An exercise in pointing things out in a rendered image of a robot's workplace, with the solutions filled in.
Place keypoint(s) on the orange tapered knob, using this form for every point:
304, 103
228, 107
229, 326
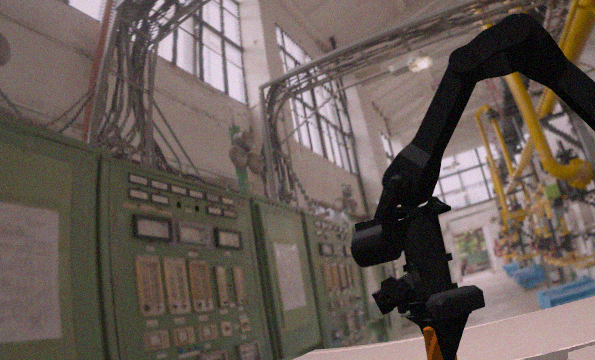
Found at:
431, 344

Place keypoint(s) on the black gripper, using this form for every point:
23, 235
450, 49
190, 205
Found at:
446, 307

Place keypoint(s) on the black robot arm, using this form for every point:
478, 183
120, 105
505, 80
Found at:
518, 43

